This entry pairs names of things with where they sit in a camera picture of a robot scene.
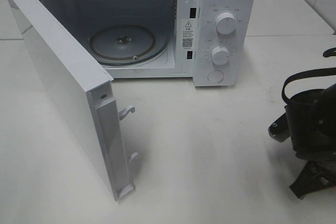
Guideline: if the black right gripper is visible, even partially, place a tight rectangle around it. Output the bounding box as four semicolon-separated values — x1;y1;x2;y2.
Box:
268;90;335;199

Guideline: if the round white door release button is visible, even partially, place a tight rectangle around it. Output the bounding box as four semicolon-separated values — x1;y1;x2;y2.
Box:
207;70;224;83

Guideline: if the white microwave knob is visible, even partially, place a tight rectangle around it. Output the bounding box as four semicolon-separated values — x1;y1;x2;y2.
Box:
211;46;230;66
215;11;237;35

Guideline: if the white microwave door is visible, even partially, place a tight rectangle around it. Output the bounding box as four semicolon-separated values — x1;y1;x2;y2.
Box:
8;0;138;200

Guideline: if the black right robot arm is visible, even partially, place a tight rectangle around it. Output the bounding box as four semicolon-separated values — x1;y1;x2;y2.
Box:
268;85;335;199

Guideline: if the white microwave oven body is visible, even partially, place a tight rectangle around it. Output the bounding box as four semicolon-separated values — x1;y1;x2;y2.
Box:
39;0;254;87

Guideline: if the white warning label sticker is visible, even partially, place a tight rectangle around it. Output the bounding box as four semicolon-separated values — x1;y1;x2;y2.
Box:
181;19;195;50

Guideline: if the glass microwave turntable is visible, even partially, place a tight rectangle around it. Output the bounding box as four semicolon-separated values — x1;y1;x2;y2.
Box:
89;25;170;66

